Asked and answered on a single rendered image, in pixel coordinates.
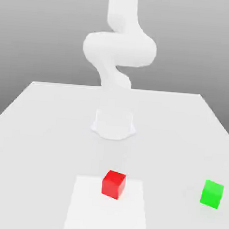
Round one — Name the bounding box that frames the small red cube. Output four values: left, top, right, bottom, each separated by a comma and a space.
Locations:
101, 169, 127, 200

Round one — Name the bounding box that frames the small green cube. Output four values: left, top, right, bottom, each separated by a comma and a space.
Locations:
199, 179, 225, 210

